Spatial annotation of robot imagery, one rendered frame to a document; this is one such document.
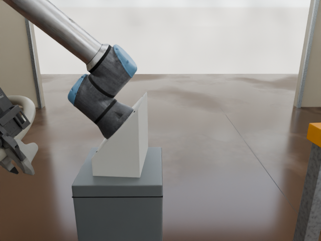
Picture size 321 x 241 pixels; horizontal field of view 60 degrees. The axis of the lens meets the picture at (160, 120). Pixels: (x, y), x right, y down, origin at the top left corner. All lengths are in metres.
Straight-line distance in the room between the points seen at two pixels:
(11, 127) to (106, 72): 0.62
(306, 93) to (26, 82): 5.19
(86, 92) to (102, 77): 0.10
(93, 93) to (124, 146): 0.27
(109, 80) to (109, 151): 0.31
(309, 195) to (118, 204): 0.90
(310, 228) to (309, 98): 4.48
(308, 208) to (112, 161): 0.96
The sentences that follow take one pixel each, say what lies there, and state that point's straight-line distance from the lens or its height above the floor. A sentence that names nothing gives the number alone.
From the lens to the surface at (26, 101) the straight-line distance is 0.85.
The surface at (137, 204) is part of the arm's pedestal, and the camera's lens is 1.30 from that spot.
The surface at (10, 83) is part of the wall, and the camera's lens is 5.82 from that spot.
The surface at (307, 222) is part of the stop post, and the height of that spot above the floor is 0.60.
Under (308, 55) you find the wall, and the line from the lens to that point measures 5.68.
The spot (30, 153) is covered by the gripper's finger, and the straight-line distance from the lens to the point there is 0.70.
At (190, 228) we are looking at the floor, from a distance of 2.34.
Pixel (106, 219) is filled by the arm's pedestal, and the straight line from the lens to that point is 1.37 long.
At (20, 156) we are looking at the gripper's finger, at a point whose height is 1.25.
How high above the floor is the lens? 1.52
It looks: 19 degrees down
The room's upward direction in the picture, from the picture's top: straight up
